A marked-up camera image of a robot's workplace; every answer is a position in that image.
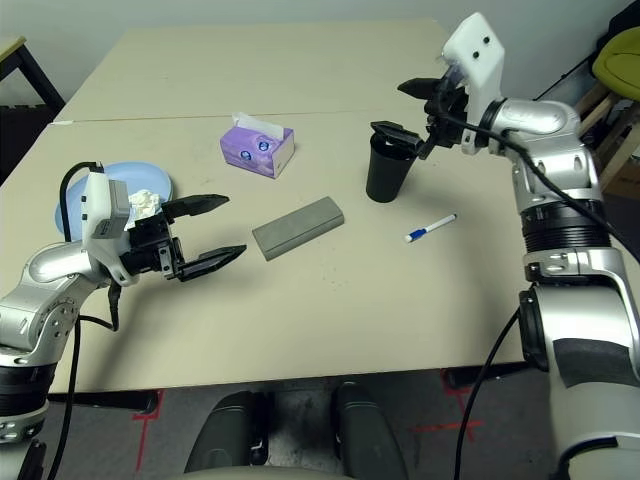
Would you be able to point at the white pen blue cap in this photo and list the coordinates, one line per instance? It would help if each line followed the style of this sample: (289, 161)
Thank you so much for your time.
(432, 227)

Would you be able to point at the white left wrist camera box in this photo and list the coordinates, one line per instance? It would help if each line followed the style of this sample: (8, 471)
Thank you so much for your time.
(100, 220)

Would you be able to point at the dark grey left robot leg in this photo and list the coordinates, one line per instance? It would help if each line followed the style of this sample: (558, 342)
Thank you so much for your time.
(225, 435)

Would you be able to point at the black foam floor mat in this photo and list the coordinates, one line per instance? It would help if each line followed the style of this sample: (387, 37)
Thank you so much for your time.
(25, 140)

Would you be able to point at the blue plastic plate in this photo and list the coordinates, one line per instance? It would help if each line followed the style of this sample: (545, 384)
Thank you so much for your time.
(145, 175)

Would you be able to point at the dark grey right robot leg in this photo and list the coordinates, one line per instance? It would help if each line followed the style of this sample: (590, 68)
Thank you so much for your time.
(367, 435)

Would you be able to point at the white tissue sheet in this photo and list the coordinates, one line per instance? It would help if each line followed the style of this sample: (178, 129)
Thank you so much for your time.
(252, 122)

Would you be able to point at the thin black pole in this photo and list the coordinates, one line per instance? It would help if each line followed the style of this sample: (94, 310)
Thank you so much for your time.
(567, 74)

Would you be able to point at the purple tissue box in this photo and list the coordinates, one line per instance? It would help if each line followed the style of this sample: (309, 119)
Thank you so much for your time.
(250, 152)

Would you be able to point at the beige side table black frame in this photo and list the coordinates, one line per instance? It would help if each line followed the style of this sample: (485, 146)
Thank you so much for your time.
(15, 50)

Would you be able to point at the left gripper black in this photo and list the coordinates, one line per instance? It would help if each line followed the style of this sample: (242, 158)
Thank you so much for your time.
(150, 245)

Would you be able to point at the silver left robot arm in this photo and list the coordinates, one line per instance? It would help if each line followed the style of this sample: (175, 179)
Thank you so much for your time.
(45, 290)

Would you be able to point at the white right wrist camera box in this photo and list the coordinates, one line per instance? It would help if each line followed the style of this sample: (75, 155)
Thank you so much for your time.
(477, 55)

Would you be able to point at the grey glasses case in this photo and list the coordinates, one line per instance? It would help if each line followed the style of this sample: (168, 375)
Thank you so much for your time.
(300, 227)

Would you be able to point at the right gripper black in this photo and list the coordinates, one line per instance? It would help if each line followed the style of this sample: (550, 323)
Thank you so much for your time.
(450, 120)

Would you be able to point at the black plastic cup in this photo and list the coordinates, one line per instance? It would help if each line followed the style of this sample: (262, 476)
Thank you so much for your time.
(387, 175)

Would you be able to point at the brown cardboard box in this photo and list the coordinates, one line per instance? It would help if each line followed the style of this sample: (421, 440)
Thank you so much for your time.
(625, 180)

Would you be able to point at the dark grey robot leg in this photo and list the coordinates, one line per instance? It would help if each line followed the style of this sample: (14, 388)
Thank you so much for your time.
(225, 435)
(367, 435)

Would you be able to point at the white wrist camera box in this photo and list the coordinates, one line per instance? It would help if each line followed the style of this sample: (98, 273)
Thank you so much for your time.
(100, 220)
(477, 55)

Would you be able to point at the green seat wooden stool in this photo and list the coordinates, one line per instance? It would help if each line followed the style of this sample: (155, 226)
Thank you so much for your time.
(622, 60)

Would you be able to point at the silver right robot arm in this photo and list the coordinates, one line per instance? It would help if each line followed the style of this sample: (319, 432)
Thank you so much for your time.
(560, 200)

